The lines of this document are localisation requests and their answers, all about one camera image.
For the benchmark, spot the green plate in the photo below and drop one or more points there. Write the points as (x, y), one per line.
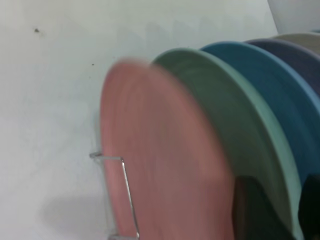
(225, 100)

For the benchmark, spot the beige plate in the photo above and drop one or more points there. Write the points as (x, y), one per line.
(300, 38)

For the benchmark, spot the blue plate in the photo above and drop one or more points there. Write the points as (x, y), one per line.
(262, 75)

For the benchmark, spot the pink plate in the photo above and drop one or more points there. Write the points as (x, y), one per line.
(162, 150)

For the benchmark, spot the purple plate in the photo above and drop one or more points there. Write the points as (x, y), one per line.
(295, 55)

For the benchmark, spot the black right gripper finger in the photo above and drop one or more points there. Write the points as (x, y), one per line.
(257, 215)

